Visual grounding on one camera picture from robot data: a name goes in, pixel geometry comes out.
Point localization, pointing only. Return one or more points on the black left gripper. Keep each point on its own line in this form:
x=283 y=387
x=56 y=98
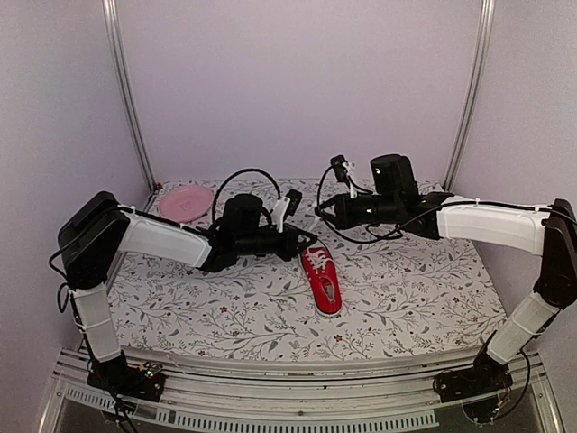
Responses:
x=292 y=248

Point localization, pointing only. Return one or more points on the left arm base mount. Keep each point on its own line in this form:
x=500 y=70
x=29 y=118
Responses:
x=119 y=378

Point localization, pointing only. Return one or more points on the aluminium frame post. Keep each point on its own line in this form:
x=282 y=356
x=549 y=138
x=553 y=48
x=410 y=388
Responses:
x=114 y=36
x=479 y=59

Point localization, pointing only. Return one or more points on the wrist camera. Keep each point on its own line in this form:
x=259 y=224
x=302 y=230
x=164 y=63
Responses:
x=343 y=171
x=285 y=207

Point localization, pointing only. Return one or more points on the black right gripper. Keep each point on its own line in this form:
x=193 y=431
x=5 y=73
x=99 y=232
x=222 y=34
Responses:
x=343 y=216

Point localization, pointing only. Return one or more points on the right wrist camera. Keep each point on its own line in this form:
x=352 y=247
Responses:
x=343 y=171

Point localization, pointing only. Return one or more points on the left aluminium frame post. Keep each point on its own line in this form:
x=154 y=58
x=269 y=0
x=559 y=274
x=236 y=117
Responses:
x=114 y=36

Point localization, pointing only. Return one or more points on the floral patterned table mat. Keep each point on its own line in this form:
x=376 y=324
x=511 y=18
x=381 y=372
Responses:
x=404 y=297

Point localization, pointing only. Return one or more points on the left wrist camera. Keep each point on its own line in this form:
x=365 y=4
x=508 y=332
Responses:
x=285 y=207

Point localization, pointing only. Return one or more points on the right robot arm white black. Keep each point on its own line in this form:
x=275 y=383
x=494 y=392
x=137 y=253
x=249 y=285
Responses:
x=530 y=250

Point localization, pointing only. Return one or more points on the right aluminium frame post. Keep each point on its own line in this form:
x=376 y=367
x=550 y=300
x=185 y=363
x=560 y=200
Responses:
x=479 y=59

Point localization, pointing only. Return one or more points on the pink plastic plate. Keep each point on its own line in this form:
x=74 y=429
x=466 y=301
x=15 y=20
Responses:
x=186 y=204

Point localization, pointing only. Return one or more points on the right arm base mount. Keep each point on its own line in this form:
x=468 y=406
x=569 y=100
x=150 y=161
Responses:
x=488 y=382

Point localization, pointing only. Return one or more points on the front aluminium rail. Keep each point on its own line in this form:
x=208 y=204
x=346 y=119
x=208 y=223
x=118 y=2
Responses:
x=379 y=395

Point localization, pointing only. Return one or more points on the red canvas sneaker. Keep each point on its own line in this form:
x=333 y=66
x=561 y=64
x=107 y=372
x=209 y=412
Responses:
x=320 y=269

